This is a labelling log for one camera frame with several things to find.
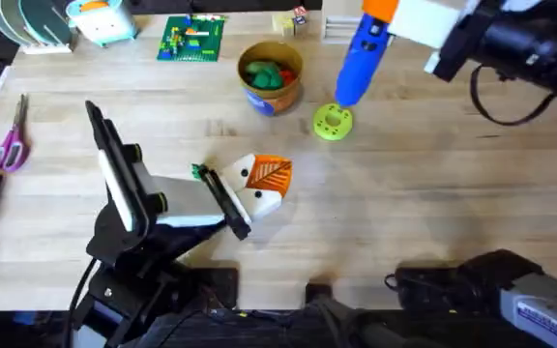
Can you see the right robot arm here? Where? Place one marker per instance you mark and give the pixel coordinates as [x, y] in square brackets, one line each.
[539, 309]

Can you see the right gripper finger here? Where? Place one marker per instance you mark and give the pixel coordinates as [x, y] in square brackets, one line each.
[423, 21]

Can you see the blue electric screwdriver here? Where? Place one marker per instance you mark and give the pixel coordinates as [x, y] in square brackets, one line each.
[360, 67]

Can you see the green board with toy blocks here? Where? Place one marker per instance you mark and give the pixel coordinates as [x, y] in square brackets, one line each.
[196, 43]

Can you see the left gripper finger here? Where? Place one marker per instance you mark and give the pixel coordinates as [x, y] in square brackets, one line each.
[261, 205]
[269, 175]

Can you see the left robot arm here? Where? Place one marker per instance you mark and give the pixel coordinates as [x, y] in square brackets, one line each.
[128, 299]

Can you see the green disc with holes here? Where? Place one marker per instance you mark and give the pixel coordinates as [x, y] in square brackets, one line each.
[324, 128]

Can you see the small green connector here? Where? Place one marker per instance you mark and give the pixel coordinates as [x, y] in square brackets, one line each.
[196, 170]

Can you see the dark teal plate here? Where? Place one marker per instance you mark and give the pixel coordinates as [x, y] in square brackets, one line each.
[46, 21]

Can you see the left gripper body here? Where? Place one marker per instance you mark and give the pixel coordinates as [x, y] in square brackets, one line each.
[186, 200]

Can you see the heap of wooden toy cubes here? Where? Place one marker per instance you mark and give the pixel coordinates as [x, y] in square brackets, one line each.
[290, 23]

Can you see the white plate rack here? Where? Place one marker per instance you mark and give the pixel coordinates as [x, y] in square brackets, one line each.
[46, 48]

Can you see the round tub with toys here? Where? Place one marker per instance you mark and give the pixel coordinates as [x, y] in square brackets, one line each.
[271, 96]

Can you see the white ribbed holder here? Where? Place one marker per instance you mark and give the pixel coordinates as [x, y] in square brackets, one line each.
[341, 30]

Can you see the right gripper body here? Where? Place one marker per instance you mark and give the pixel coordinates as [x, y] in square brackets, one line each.
[520, 43]

